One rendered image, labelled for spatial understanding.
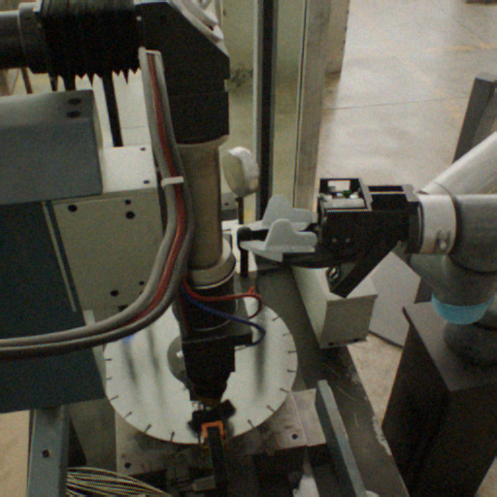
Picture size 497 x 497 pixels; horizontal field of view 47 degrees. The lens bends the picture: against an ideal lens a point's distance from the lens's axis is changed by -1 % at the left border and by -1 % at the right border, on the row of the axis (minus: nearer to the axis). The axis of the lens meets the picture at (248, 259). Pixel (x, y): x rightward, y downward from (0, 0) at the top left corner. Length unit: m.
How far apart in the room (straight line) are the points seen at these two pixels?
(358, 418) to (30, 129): 0.90
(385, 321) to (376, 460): 1.28
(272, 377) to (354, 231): 0.36
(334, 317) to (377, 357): 1.06
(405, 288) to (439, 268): 1.70
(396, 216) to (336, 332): 0.58
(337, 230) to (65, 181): 0.36
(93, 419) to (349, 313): 0.55
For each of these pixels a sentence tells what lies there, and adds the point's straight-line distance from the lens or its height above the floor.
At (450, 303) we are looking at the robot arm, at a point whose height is 1.16.
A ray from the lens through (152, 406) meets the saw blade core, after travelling 0.95.
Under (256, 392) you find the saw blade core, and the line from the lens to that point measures 0.95.
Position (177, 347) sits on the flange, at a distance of 1.00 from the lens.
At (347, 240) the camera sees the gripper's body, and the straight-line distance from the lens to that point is 0.70.
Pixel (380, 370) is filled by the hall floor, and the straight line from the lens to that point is 2.23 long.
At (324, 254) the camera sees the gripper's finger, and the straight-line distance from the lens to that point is 0.70.
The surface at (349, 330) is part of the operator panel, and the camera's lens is 1.26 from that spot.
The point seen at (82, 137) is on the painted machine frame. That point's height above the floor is 1.51.
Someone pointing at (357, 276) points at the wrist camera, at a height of 1.22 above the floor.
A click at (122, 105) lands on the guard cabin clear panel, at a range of 1.21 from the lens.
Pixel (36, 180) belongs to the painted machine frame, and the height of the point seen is 1.49.
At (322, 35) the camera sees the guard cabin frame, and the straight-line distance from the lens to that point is 1.20.
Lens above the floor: 1.72
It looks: 42 degrees down
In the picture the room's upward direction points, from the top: straight up
